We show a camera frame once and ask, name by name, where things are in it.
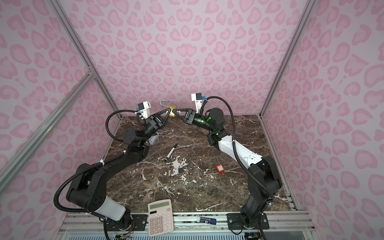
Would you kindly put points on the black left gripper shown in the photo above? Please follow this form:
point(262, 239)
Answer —
point(154, 122)

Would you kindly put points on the blue and white glue stick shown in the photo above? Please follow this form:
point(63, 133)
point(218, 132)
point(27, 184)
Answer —
point(206, 220)

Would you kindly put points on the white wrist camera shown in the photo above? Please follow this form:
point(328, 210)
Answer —
point(198, 98)
point(143, 110)

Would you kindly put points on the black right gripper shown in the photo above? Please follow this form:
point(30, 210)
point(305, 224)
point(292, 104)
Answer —
point(191, 113)

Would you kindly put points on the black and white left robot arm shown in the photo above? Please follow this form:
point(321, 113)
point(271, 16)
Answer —
point(86, 190)

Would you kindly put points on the white desk calculator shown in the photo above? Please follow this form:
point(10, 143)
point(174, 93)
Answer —
point(160, 217)

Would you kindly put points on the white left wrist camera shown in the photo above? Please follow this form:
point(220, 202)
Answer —
point(143, 110)

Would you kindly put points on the white stapler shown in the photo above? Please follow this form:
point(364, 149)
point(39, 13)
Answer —
point(153, 139)

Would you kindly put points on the red padlock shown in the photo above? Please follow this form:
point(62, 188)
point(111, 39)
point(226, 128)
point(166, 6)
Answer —
point(220, 167)

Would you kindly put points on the aluminium front rail frame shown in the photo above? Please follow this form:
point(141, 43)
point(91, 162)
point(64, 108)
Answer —
point(283, 225)

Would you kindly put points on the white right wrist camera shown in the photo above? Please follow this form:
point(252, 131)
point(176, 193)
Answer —
point(198, 98)

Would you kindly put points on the brass padlock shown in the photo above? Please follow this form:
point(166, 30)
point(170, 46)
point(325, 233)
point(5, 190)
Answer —
point(167, 104)

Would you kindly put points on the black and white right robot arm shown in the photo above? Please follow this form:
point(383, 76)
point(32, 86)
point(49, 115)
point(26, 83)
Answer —
point(264, 179)

